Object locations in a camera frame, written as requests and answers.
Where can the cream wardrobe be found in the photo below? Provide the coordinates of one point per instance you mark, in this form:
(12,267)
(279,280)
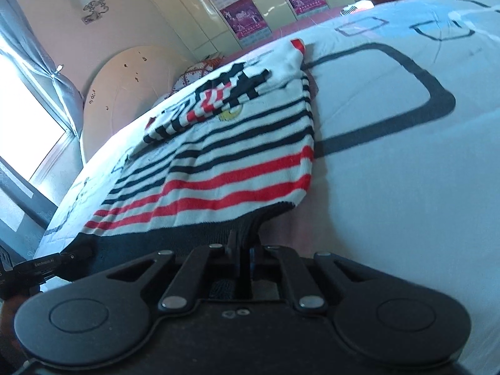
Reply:
(187,15)

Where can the blue curtain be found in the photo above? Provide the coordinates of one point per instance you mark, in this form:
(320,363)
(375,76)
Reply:
(27,39)

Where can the wall lamp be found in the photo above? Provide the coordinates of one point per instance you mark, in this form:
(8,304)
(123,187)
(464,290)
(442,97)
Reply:
(93,6)

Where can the dark panel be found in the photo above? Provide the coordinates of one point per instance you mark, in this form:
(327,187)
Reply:
(23,211)

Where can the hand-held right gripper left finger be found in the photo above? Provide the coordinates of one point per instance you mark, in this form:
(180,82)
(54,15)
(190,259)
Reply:
(203,265)

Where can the patterned pillow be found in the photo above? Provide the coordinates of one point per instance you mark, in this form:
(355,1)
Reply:
(195,72)

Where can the curtain tieback hook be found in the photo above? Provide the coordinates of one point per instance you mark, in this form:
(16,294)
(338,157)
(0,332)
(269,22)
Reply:
(58,68)

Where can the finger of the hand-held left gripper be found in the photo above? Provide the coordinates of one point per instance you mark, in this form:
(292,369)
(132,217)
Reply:
(74,263)

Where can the striped knit sweater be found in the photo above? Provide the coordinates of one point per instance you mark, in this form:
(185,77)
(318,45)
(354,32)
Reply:
(234,164)

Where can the patterned bedspread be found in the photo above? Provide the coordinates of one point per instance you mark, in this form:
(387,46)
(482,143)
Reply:
(390,164)

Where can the crumpled clothes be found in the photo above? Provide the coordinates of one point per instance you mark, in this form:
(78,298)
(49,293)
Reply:
(353,8)

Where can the window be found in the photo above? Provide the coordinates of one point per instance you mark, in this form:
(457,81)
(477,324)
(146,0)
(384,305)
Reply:
(23,101)

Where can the beige rounded headboard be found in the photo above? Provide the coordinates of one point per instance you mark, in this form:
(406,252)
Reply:
(125,93)

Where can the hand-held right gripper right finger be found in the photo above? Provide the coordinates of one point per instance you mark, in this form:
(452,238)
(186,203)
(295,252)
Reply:
(287,269)

